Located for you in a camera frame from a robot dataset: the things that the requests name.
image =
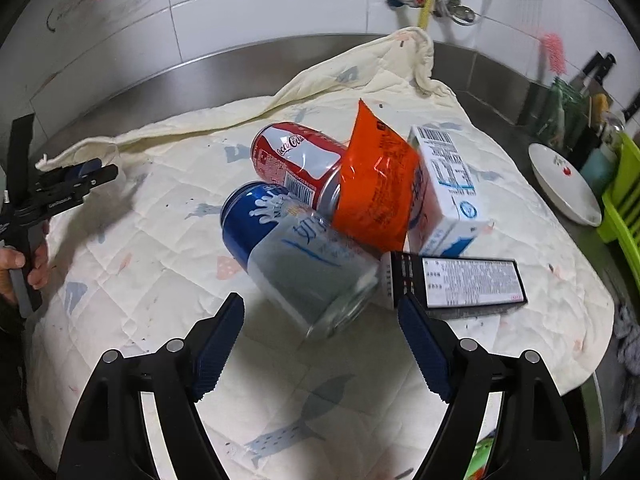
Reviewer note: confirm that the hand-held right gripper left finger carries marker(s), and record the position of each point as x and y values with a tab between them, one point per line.
217	350

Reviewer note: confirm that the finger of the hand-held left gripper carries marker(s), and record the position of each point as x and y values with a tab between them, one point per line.
100	177
82	167

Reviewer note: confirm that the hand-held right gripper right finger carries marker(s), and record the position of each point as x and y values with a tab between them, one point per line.
425	350

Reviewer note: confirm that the blue white drink can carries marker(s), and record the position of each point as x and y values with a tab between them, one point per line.
300	260

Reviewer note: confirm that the person's left hand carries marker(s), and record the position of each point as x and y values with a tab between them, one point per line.
37	265

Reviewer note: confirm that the black flat box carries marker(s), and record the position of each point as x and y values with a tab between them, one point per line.
465	282

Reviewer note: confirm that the cream quilted printed cloth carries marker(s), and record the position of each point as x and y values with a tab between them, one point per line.
175	260

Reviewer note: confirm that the white blue milk carton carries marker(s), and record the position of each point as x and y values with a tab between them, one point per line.
445	185

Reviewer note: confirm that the orange snack packet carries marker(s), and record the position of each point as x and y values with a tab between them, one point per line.
377	185

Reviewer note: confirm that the red cola can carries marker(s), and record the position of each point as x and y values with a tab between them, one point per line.
295	160

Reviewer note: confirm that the grey rag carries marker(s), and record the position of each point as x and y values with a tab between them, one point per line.
629	330

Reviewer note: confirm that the white shallow plate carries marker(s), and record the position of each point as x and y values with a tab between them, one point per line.
562	185

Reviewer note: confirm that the green plastic dish rack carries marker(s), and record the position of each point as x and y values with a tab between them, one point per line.
622	200

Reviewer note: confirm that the teal plastic bottle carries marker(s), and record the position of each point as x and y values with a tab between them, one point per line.
597	167

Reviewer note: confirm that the green glass utensil jar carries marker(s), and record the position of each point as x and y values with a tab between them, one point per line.
562	112

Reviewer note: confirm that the pink bottle brush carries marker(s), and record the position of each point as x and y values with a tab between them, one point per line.
554	52

